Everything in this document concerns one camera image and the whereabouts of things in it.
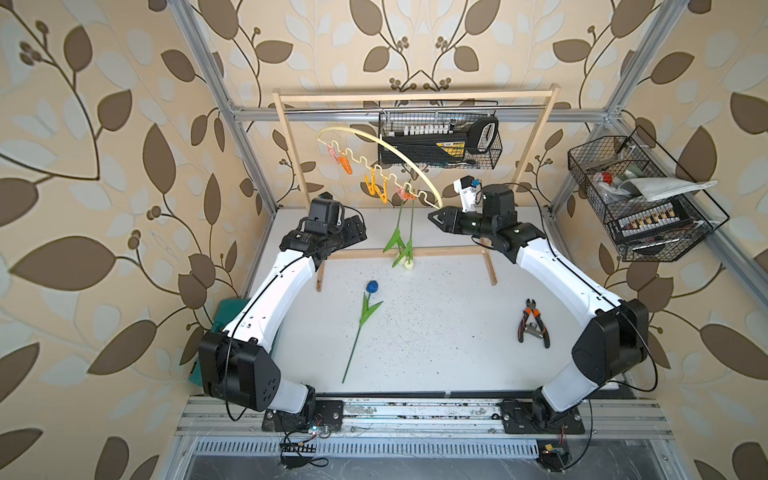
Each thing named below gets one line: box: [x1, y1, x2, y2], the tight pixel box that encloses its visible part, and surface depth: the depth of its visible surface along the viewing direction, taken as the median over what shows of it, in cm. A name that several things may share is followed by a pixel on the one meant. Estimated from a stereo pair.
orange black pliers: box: [518, 298, 551, 349], surface depth 91 cm
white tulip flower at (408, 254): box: [392, 199, 415, 271], surface depth 99 cm
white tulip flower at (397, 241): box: [382, 200, 405, 265], surface depth 97 cm
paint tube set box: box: [614, 200, 694, 239], surface depth 68 cm
